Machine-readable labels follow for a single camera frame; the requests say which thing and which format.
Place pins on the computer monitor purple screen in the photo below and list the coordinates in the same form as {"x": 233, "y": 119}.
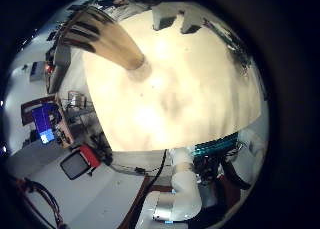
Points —
{"x": 41, "y": 122}

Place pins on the cardboard box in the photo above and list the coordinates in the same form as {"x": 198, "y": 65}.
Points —
{"x": 37, "y": 70}

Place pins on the teal striped strip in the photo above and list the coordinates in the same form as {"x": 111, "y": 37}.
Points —
{"x": 216, "y": 145}

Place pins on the wooden office desk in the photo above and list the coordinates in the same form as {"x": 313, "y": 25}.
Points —
{"x": 65, "y": 132}

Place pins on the tall gold cylinder vase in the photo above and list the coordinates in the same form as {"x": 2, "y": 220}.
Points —
{"x": 113, "y": 42}

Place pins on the black mesh red seat chair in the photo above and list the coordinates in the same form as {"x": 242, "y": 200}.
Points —
{"x": 76, "y": 164}

